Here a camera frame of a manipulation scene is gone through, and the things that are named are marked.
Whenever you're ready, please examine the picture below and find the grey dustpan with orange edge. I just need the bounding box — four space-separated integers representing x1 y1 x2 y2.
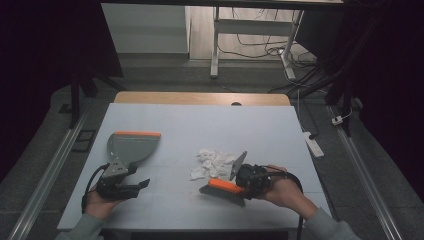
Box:
106 130 162 168

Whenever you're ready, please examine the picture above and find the tangle of black floor cables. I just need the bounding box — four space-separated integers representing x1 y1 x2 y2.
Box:
218 7 338 98

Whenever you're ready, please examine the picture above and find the aluminium floor rail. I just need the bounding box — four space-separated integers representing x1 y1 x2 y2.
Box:
7 111 90 240
328 105 404 240

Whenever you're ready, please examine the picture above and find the black metal stand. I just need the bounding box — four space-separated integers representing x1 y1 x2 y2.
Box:
293 19 378 138
68 66 128 130

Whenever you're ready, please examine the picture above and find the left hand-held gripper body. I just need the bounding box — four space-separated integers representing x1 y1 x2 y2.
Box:
95 160 142 202

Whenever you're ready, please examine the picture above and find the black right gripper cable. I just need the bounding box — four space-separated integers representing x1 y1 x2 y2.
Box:
261 165 305 240

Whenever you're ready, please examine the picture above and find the person's left hand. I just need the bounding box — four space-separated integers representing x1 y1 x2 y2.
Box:
84 188 125 221

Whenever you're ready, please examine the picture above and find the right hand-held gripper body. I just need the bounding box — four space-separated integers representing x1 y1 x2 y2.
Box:
228 150 273 201

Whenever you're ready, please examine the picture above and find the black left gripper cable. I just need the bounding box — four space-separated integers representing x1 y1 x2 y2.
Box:
81 162 111 215

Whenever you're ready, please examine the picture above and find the person's right hand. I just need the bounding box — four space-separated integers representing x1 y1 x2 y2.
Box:
256 164 319 220

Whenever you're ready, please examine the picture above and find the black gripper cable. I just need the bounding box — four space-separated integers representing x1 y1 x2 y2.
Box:
261 165 305 240
81 162 111 215

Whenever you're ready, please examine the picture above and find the white power strip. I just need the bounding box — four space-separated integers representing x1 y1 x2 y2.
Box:
302 131 325 159

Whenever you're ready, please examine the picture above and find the dark curtain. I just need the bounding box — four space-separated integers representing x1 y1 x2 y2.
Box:
296 0 424 201
0 0 124 183

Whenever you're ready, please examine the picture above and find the grey cabinet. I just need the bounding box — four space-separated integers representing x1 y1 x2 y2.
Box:
100 3 192 55

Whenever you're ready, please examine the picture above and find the white metal desk frame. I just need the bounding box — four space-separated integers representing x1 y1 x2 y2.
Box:
209 6 305 81

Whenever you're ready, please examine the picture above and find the orange brush with grey bristles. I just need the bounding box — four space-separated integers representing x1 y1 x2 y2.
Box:
198 178 247 208

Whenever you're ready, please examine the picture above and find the black rectangular floor frame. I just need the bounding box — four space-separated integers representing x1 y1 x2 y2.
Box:
71 129 98 154

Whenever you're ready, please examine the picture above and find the group of white tissues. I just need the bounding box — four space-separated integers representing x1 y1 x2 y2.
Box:
189 148 238 182

